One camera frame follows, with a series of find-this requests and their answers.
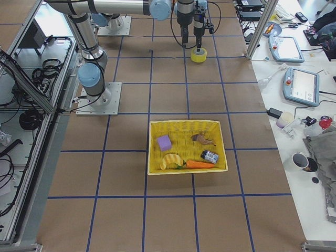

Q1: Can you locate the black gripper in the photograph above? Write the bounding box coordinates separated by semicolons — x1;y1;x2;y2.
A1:
175;1;207;52

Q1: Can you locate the yellow tape roll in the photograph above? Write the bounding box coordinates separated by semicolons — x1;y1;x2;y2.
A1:
191;47;207;63

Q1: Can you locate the brass cylinder tool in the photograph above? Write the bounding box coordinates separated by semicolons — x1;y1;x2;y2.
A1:
265;24;274;34

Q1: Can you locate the blue plate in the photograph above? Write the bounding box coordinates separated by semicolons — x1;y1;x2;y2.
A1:
262;22;282;37

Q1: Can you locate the light bulb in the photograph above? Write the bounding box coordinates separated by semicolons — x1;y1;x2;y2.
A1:
258;76;272;90

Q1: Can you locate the upper teach pendant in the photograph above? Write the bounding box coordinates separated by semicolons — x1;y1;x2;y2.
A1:
268;35;305;63

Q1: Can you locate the teach pendant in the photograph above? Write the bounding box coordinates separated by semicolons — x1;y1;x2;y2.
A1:
268;35;305;63
282;67;320;107

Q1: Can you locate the brown toy animal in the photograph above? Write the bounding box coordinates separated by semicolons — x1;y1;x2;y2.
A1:
191;133;216;146

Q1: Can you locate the purple foam block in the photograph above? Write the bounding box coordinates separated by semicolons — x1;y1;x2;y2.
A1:
157;135;172;152

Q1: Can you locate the yellow plastic basket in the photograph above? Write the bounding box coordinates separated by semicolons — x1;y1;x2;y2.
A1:
148;120;228;175

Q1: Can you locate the lower teach pendant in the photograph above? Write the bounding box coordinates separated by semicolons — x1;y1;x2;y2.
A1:
282;67;320;107

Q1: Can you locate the small dark can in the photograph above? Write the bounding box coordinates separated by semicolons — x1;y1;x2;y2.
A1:
201;150;219;164

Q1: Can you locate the white paper cup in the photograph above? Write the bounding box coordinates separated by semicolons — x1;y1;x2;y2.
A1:
276;112;294;128

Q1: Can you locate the yellow toy banana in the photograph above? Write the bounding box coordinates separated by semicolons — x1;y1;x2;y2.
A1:
160;153;184;170

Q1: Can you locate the orange toy carrot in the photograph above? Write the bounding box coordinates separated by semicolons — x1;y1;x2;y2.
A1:
177;160;215;170

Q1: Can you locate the grey cloth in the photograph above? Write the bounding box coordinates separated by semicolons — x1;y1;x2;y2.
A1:
303;130;335;208

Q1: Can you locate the aluminium frame post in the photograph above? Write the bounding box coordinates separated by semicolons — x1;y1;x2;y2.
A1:
245;0;278;59

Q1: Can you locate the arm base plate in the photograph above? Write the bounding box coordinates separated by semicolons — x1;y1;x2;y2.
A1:
76;82;122;116
97;16;132;37

